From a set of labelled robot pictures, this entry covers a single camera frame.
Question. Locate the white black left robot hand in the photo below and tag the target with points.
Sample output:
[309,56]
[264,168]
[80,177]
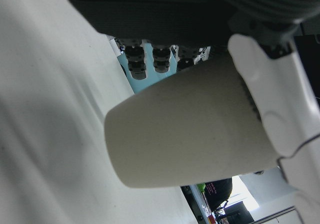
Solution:
[175,9]

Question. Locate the plain beige paper cup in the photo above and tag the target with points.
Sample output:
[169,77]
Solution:
[187,129]

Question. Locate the light blue plastic bin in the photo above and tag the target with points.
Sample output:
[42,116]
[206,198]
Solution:
[148,84]

